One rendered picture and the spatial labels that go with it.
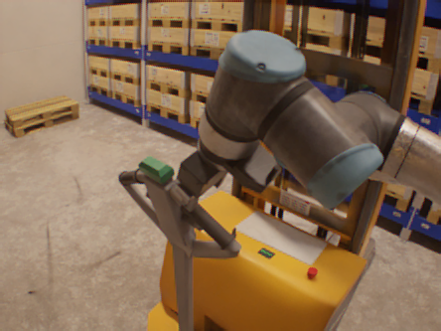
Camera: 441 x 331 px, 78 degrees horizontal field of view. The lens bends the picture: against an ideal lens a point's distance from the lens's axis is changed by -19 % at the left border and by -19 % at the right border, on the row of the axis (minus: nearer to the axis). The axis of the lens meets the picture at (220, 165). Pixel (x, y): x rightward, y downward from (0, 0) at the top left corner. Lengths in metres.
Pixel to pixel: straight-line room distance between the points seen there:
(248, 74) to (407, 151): 0.23
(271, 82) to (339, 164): 0.11
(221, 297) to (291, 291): 0.32
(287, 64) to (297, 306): 0.97
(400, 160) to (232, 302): 1.04
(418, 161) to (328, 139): 0.16
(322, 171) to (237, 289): 1.03
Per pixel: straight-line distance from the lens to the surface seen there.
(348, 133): 0.34
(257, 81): 0.34
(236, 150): 0.43
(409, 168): 0.45
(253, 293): 1.28
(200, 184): 0.48
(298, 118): 0.33
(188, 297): 1.04
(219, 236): 0.68
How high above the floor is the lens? 1.74
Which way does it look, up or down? 27 degrees down
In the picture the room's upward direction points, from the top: 3 degrees clockwise
